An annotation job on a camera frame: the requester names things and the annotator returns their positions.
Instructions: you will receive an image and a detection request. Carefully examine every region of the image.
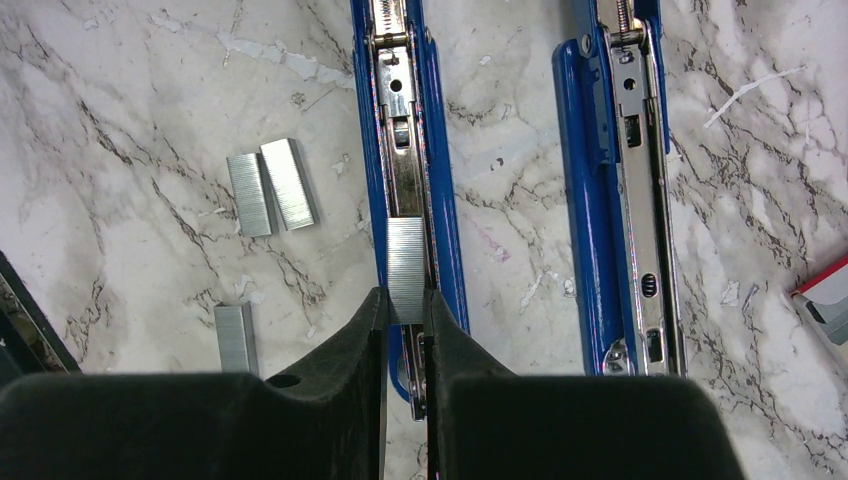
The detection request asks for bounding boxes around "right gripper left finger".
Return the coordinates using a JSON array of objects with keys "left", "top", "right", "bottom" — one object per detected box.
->
[{"left": 1, "top": 288, "right": 389, "bottom": 479}]

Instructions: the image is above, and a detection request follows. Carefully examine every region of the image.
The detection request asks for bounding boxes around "blue stapler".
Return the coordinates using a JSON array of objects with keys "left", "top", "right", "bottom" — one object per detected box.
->
[{"left": 351, "top": 1, "right": 687, "bottom": 421}]

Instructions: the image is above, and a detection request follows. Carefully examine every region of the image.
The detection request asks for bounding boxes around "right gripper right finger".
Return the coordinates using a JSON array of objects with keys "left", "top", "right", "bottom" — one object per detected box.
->
[{"left": 423, "top": 291, "right": 744, "bottom": 479}]

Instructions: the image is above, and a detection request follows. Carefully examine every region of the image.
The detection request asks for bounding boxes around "grey staples tray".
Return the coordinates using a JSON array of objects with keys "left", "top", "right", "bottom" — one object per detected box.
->
[{"left": 790, "top": 255, "right": 847, "bottom": 377}]

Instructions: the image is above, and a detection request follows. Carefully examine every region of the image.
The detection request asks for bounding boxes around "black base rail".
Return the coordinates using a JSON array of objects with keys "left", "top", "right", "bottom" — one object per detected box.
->
[{"left": 1, "top": 253, "right": 81, "bottom": 388}]

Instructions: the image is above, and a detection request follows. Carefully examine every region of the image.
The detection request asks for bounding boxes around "silver staple strip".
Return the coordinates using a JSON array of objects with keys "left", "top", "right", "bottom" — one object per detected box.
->
[
  {"left": 226, "top": 153, "right": 277, "bottom": 238},
  {"left": 213, "top": 302, "right": 260, "bottom": 376},
  {"left": 387, "top": 217, "right": 425, "bottom": 325},
  {"left": 260, "top": 138, "right": 318, "bottom": 231}
]

